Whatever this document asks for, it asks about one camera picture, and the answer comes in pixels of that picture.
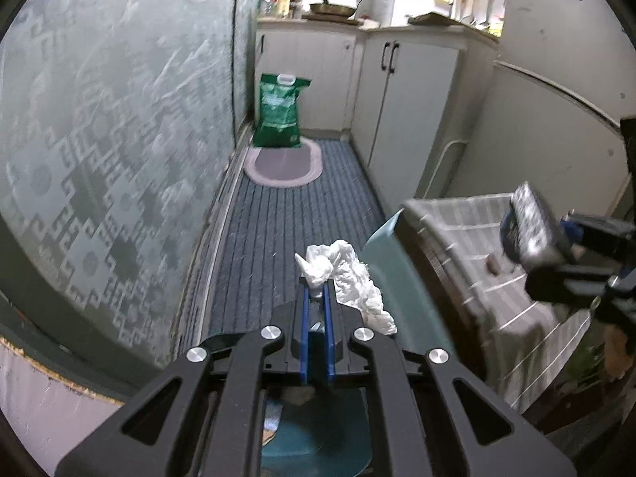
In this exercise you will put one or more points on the green rice bag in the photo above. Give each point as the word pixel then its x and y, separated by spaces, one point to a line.
pixel 278 109

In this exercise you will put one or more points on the white tissue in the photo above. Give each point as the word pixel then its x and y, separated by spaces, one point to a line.
pixel 353 278

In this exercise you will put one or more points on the striped blue floor rug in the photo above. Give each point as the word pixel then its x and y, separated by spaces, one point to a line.
pixel 268 238

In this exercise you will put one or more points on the grey checked tablecloth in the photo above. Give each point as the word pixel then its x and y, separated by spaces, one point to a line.
pixel 497 308

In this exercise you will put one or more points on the white refrigerator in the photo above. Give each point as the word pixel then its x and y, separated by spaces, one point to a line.
pixel 546 109

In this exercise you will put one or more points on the white cabinet with knob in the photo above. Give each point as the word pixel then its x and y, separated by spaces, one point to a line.
pixel 318 79

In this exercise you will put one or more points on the white pipe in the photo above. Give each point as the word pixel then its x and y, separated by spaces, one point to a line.
pixel 442 159

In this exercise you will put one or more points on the dark stove top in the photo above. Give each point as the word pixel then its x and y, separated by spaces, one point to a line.
pixel 333 18

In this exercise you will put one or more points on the small brown scrap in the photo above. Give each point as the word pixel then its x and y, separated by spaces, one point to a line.
pixel 493 264

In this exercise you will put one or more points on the oval grey floor mat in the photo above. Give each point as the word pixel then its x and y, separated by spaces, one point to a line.
pixel 283 164

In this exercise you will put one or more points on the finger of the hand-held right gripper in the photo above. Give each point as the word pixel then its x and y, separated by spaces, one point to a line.
pixel 571 231
pixel 561 280

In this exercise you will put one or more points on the person's right hand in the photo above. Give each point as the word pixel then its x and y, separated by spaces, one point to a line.
pixel 616 357

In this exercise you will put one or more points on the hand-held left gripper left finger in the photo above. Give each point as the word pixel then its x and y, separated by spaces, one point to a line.
pixel 304 333

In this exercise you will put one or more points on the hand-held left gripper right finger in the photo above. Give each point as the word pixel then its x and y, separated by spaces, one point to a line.
pixel 329 333

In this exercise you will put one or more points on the dark teal trash bin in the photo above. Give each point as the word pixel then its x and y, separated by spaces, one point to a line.
pixel 412 298

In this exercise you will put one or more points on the narrow patterned glass door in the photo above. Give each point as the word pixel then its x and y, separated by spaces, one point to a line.
pixel 251 35

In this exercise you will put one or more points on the dark sauce bottle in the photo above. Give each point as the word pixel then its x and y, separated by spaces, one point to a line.
pixel 296 6

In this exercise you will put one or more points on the white kitchen countertop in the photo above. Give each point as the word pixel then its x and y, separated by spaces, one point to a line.
pixel 447 30

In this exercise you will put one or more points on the black foil packet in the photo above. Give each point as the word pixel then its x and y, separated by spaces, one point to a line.
pixel 534 228

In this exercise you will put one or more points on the frying pan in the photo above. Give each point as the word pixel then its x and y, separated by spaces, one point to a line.
pixel 333 8

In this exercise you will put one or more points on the wide patterned glass door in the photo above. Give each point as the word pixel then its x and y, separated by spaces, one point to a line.
pixel 99 159

